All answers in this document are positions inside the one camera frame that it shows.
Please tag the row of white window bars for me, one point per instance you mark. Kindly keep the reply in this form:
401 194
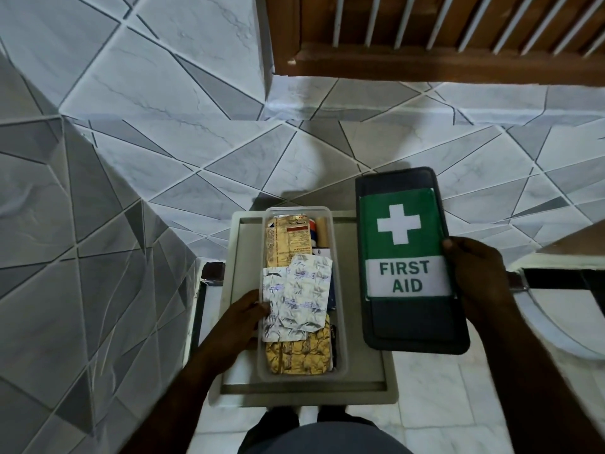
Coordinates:
439 18

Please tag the brown wooden window frame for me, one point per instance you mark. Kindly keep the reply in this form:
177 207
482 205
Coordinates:
425 66

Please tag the large silver blister pack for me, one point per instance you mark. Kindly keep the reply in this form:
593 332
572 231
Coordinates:
307 293

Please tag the person's left hand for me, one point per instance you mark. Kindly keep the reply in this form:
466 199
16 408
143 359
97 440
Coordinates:
231 333

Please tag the red white blue box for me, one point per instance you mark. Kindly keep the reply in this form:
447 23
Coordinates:
315 231

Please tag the gold blister pack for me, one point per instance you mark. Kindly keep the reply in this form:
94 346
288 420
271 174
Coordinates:
297 356

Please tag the dark blue medicine box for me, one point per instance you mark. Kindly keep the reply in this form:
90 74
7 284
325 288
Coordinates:
332 290

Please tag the yellow printed medicine strip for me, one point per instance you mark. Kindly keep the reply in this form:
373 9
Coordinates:
288 238

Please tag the person's right forearm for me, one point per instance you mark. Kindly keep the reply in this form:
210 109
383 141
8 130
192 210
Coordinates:
534 387

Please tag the black and white frame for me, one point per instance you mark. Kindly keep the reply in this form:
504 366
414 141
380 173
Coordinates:
208 278

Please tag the white curved furniture piece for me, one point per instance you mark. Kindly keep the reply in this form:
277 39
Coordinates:
562 321

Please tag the clear plastic container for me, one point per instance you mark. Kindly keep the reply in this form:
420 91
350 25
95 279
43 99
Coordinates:
338 326

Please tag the person's grey trousers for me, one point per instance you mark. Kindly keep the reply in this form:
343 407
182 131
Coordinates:
326 439

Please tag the person's right hand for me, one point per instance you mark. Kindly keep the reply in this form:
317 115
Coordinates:
482 283

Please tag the person's right thumb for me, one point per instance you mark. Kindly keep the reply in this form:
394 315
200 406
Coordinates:
456 255

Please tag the small silver blister pack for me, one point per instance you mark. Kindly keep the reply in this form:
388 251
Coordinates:
274 283

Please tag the person's left thumb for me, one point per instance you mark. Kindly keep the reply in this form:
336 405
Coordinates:
259 309

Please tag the person's left forearm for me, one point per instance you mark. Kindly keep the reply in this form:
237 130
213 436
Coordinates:
175 411

